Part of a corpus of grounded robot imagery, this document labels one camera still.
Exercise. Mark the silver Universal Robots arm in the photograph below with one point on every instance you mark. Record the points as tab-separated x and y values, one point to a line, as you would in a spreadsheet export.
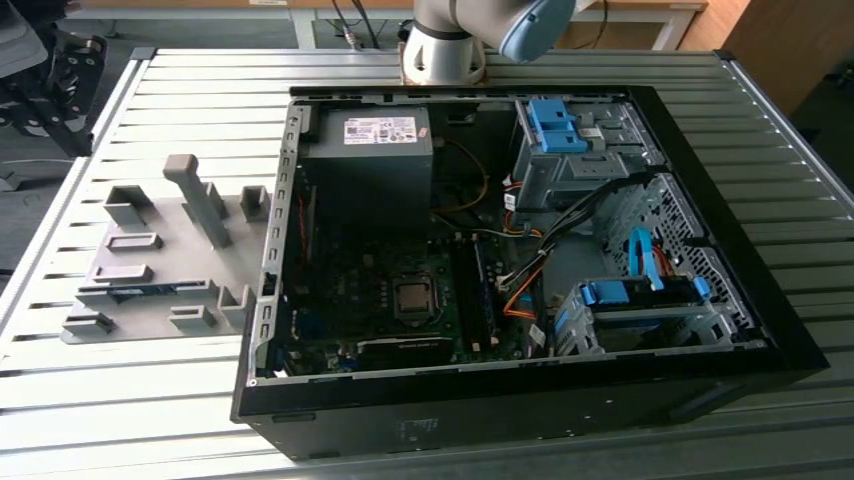
443	50

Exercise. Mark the black RAM slot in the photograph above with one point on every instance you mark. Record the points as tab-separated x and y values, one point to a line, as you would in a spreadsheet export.
465	295

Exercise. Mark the grey floor stand foot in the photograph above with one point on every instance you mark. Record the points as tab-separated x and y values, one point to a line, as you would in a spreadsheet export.
8	181

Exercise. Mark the grey parts rack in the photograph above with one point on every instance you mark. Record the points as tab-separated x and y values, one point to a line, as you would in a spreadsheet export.
200	260

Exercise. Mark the grey power supply unit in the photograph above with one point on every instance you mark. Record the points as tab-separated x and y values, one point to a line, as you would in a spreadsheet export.
367	180

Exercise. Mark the dark green motherboard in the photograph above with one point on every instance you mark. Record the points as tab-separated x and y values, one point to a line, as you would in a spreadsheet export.
354	300

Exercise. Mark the silver CPU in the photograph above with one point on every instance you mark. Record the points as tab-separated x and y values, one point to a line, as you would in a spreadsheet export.
414	299

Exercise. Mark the CPU socket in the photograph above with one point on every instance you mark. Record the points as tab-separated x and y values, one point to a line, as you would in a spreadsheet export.
435	300

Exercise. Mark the black graphics card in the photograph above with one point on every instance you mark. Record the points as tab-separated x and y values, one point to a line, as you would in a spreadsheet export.
403	352

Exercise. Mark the blue drive bay latch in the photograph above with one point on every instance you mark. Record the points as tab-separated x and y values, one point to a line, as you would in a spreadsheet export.
554	127

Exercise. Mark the grey optical drive cage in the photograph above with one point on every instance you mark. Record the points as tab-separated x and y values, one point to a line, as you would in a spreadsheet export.
587	175

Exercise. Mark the black open PC case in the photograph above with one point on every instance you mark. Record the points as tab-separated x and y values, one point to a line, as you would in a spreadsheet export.
467	415

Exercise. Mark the blue disk carrier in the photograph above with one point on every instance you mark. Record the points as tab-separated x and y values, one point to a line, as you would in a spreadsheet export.
603	292

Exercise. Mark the grey disk bay cage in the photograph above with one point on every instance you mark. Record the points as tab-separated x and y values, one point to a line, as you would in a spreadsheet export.
667	325

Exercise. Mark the brown wooden cabinet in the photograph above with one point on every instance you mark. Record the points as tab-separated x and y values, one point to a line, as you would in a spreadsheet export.
788	40

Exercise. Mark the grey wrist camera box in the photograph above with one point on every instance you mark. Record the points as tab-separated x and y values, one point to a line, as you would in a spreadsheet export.
20	50

